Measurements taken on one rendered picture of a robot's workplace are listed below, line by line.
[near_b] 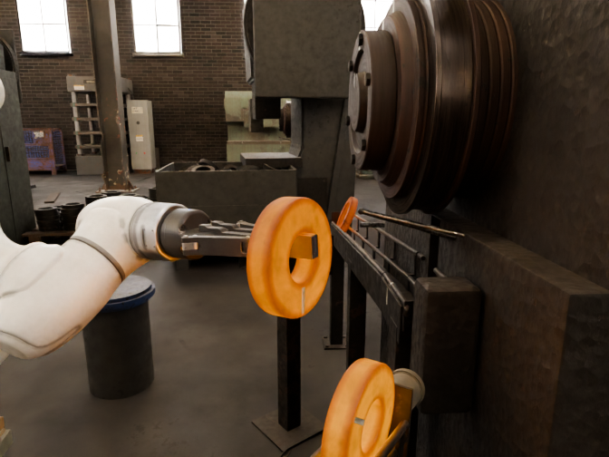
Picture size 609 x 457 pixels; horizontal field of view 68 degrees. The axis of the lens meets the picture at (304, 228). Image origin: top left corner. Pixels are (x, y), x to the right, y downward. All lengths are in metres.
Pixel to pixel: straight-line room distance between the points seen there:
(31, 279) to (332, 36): 3.20
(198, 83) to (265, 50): 7.65
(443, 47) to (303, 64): 2.82
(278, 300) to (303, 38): 3.18
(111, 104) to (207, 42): 3.94
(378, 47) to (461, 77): 0.18
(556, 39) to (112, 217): 0.71
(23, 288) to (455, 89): 0.70
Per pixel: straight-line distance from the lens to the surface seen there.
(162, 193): 3.43
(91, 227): 0.75
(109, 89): 7.93
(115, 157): 7.93
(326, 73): 3.63
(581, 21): 0.76
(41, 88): 12.22
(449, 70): 0.81
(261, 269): 0.52
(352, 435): 0.57
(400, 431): 0.67
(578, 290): 0.66
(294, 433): 1.76
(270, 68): 3.56
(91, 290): 0.71
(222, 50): 11.17
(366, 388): 0.57
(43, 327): 0.70
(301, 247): 0.57
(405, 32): 0.90
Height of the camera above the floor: 1.07
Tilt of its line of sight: 13 degrees down
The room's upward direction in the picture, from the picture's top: straight up
